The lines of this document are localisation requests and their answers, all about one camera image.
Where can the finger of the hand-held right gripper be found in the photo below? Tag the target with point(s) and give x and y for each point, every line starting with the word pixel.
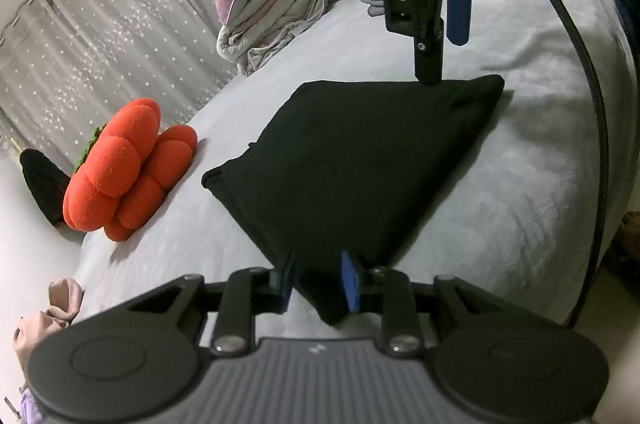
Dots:
pixel 429 58
pixel 457 11

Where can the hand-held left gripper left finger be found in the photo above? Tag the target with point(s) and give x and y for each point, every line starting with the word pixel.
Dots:
pixel 287 281

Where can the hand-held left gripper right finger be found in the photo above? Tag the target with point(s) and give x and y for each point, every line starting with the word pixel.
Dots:
pixel 350 284

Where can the black garment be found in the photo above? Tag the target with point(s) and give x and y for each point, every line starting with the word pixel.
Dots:
pixel 360 163

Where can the grey folded garment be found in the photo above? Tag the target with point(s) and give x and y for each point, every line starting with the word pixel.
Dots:
pixel 372 1

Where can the folded grey pink quilt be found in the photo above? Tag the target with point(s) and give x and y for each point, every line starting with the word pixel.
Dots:
pixel 290 13

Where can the orange pumpkin plush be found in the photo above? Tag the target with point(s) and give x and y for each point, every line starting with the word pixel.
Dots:
pixel 115 163

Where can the beige cloth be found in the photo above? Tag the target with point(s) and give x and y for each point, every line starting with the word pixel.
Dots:
pixel 62 299

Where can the black knit item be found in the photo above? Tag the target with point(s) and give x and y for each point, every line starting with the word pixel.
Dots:
pixel 42 184

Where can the purple cloth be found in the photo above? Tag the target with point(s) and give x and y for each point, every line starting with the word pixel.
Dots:
pixel 30 406

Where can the grey star-print curtain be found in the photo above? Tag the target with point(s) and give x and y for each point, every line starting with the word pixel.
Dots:
pixel 100 28

